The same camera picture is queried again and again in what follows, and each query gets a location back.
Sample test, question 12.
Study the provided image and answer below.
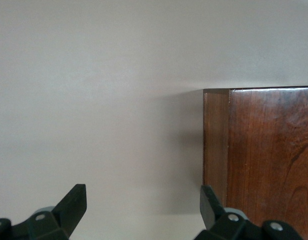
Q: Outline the dark brown wooden cabinet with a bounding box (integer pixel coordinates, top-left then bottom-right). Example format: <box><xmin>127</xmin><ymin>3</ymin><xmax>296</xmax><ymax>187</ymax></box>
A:
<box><xmin>202</xmin><ymin>86</ymin><xmax>308</xmax><ymax>240</ymax></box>

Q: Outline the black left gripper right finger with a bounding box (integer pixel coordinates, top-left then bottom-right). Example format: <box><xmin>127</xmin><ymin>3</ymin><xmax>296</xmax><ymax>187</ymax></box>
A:
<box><xmin>193</xmin><ymin>184</ymin><xmax>304</xmax><ymax>240</ymax></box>

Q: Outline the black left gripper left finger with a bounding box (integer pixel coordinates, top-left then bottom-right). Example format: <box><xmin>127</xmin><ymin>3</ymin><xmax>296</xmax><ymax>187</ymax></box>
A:
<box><xmin>0</xmin><ymin>184</ymin><xmax>87</xmax><ymax>240</ymax></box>

